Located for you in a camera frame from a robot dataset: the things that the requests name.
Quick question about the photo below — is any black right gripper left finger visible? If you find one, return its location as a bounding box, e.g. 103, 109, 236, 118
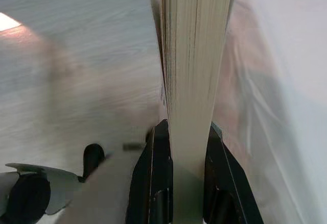
126, 118, 175, 224

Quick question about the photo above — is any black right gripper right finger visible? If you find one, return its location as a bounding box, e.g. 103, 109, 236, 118
202, 121, 265, 224

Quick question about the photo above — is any white book with blue letters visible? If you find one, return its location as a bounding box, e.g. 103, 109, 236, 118
146, 0, 241, 224

